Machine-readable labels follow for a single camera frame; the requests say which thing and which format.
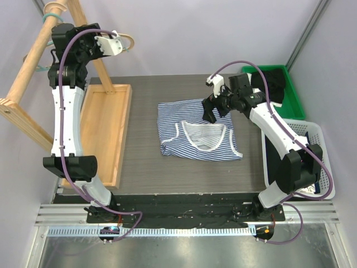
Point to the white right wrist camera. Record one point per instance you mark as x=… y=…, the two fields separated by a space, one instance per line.
x=216 y=82

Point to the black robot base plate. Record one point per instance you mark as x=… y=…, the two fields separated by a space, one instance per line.
x=186 y=211

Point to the blue white striped tank top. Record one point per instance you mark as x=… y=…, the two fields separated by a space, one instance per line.
x=183 y=133

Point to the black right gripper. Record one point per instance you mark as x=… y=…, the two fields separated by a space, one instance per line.
x=213 y=103

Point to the wooden tray base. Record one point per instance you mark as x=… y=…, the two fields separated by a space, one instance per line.
x=95 y=123

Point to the wooden clothes rack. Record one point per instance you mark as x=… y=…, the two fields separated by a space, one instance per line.
x=10 y=107

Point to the white perforated laundry basket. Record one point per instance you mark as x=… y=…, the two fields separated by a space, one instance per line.
x=271 y=157

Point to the green plastic tray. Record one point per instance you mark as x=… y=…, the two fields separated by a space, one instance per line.
x=291 y=107

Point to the white slotted cable duct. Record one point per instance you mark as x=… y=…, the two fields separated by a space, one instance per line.
x=112 y=231

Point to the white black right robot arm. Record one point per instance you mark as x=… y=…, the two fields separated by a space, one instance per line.
x=299 y=166

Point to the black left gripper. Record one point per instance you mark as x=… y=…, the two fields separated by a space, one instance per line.
x=91 y=37

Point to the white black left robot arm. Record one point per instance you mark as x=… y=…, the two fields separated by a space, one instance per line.
x=79 y=171

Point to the white printed shirt in basket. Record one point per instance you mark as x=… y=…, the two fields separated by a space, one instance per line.
x=309 y=190

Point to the black garment in tray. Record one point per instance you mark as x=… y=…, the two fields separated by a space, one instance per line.
x=275 y=81

